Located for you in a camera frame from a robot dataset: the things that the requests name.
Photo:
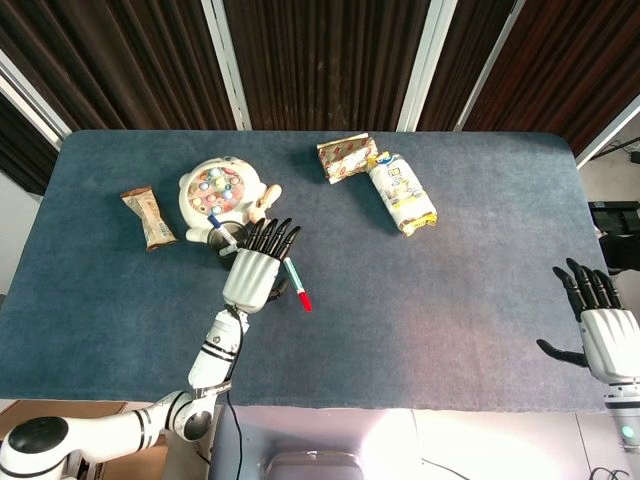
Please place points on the wooden toy mallet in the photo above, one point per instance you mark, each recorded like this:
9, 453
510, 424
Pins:
270, 194

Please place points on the blue felt table cover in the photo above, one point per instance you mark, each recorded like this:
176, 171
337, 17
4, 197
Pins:
400, 325

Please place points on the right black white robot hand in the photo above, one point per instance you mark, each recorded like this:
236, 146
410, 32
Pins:
612, 347

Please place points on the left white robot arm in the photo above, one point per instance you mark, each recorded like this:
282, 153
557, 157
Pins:
215, 355

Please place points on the red cap marker pen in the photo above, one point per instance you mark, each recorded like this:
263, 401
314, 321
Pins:
297, 285

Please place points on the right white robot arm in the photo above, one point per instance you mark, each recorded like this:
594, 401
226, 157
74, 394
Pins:
625, 415

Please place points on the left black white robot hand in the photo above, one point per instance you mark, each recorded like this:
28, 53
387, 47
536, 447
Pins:
252, 277

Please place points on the brown snack bar wrapper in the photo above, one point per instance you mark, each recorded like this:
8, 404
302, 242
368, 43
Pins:
150, 217

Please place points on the white round fishing toy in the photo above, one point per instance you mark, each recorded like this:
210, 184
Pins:
215, 187

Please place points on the black equipment case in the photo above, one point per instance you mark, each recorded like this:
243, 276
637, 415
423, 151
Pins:
617, 220

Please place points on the blue cap marker pen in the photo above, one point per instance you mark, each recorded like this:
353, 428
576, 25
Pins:
222, 234

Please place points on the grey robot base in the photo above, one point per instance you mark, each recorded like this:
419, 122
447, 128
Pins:
310, 435

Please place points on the white yellow snack bag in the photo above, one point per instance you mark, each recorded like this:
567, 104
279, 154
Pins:
402, 192

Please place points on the white metal frame post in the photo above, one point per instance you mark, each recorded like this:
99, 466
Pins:
492, 60
607, 132
225, 60
30, 97
425, 65

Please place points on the red patterned snack packet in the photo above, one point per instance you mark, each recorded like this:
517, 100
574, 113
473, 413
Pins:
345, 157

